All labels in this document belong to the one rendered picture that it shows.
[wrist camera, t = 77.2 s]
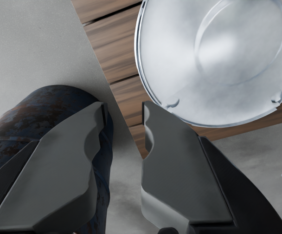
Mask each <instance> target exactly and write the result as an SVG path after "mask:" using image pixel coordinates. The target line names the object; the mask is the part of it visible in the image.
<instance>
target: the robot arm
mask: <svg viewBox="0 0 282 234"><path fill-rule="evenodd" d="M107 115H108V105H107V103H104V102H94V103H93V104H91V105H89V106H87V107H86V108H84V109H82V110H81V111H79V112H77V113H75V114H74V115H72V116H70V117H69V118H67V119H65V120H64V121H62V122H61V123H59V124H58V125H56V126H55V127H54V128H52V129H51V130H50V131H49V132H48V133H46V134H45V135H44V136H43V137H42V138H41V139H40V140H39V141H30V142H29V143H28V144H27V145H26V146H25V147H24V148H23V149H21V150H20V151H19V152H18V153H17V154H16V155H14V156H13V157H12V158H11V159H10V160H9V161H7V162H6V163H5V164H4V165H3V166H2V167H0V234H73V233H74V232H75V231H77V230H78V229H79V228H80V227H82V226H83V225H84V224H86V223H87V222H89V221H90V220H91V219H92V218H93V216H94V214H95V212H96V200H97V186H96V180H95V175H94V170H93V166H92V160H93V158H94V156H95V155H96V153H97V152H98V151H99V150H100V142H99V136H98V135H99V133H100V131H101V130H102V129H103V128H104V126H107ZM142 125H144V126H145V148H146V150H147V151H148V153H149V154H148V156H147V157H146V158H145V159H144V160H143V162H142V168H141V212H142V214H143V216H144V217H145V218H146V219H147V220H148V221H150V222H151V223H153V224H154V225H155V226H157V227H158V228H159V229H160V230H159V232H158V234H282V219H281V218H280V216H279V214H278V213H277V212H276V210H275V209H274V208H273V206H272V205H271V204H270V202H269V201H268V200H267V199H266V197H265V196H264V195H263V194H262V193H261V191H260V190H259V189H258V188H257V187H256V186H255V185H254V184H253V183H252V182H251V180H250V179H249V178H248V177H247V176H246V175H245V174H244V173H242V172H241V171H240V170H239V169H238V168H237V167H236V166H235V165H234V164H233V163H232V162H231V161H230V160H229V159H228V158H227V157H226V156H225V155H224V154H223V153H222V152H221V151H220V150H219V149H218V148H217V147H216V146H215V145H214V144H213V143H212V142H211V141H210V140H209V139H208V138H207V137H206V136H199V135H198V134H197V133H196V132H195V131H194V130H193V129H192V128H191V127H190V126H189V125H188V124H186V123H185V122H184V121H182V120H181V119H179V118H178V117H177V116H175V115H174V114H172V113H170V112H168V111H167V110H165V109H163V108H162V107H160V106H158V105H157V104H155V103H154V102H152V101H149V100H148V101H145V102H142Z"/></svg>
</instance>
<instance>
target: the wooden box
mask: <svg viewBox="0 0 282 234"><path fill-rule="evenodd" d="M141 1H143V0H71V2H72V5H73V7H74V9H75V11H76V13H77V16H78V18H79V20H80V22H81V24H84V23H85V24H86V25H85V26H84V27H83V29H84V31H85V33H86V36H87V38H88V40H89V42H90V44H91V47H92V49H93V51H94V53H95V55H96V58H97V60H98V62H99V64H100V67H101V69H102V71H103V73H104V75H105V77H106V80H107V82H108V83H110V85H109V86H110V88H111V90H112V93H113V95H114V97H115V99H116V102H117V104H118V106H119V108H120V110H121V113H122V115H123V117H124V119H125V121H126V124H127V126H129V130H130V133H131V135H132V137H133V139H134V141H135V144H136V146H137V148H138V150H139V152H140V155H141V157H142V159H145V158H146V157H147V156H148V154H149V153H148V151H147V150H146V148H145V126H144V125H142V102H145V101H148V100H149V101H152V102H153V100H152V99H151V98H150V96H149V95H148V93H147V92H146V90H145V88H144V86H143V84H142V81H141V78H140V75H139V72H138V69H137V65H136V60H135V29H136V23H137V19H138V15H139V11H140V8H141V5H142V4H139V5H136V6H134V7H131V8H129V9H126V10H124V11H121V12H118V13H116V11H118V10H121V9H123V8H126V7H128V6H131V5H133V4H136V3H139V2H141ZM276 109H277V110H276V111H274V112H272V113H270V114H268V115H266V116H264V117H262V118H260V119H257V120H255V121H252V122H249V123H245V124H242V125H237V126H232V127H224V128H207V127H198V126H193V125H191V124H189V123H186V124H188V125H189V126H190V127H191V128H192V129H193V130H194V131H195V132H196V133H197V134H198V135H199V136H206V137H207V138H208V139H209V140H210V141H211V142H212V141H215V140H219V139H223V138H226V137H231V136H234V135H238V134H242V133H245V132H249V131H253V130H257V129H261V128H265V127H269V126H272V125H276V124H281V123H282V103H280V105H279V106H278V107H276Z"/></svg>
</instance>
